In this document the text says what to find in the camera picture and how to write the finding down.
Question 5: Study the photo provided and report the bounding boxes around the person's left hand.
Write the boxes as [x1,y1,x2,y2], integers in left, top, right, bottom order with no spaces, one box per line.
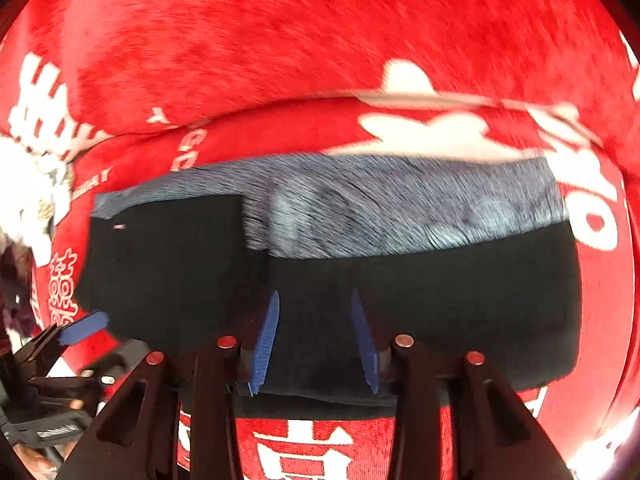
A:
[12,444,66,480]

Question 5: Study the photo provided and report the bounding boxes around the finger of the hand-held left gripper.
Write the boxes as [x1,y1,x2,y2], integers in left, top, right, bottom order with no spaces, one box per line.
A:
[15,310,111,367]
[77,339,151,388]

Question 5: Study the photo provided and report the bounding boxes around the red printed seat cover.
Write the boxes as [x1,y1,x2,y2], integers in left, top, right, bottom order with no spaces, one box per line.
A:
[0,92,640,480]

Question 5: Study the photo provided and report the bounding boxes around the black pants with blue trim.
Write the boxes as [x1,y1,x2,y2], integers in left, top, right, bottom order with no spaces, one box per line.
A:
[77,152,583,408]

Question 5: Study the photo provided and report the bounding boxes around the dark cloth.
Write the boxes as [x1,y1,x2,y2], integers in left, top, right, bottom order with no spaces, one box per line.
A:
[0,237,38,333]

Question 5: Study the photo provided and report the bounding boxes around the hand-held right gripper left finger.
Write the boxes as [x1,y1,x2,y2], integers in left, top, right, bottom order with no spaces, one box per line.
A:
[57,289,282,480]

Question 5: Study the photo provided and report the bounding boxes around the white floral cloth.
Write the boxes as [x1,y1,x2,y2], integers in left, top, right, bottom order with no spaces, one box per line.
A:
[0,132,76,267]

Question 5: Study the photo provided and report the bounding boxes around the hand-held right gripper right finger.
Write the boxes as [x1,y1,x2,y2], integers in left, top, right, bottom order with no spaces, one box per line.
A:
[350,287,576,480]

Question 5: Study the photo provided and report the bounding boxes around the red printed backrest cover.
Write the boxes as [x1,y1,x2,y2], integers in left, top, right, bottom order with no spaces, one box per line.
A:
[0,0,640,148]

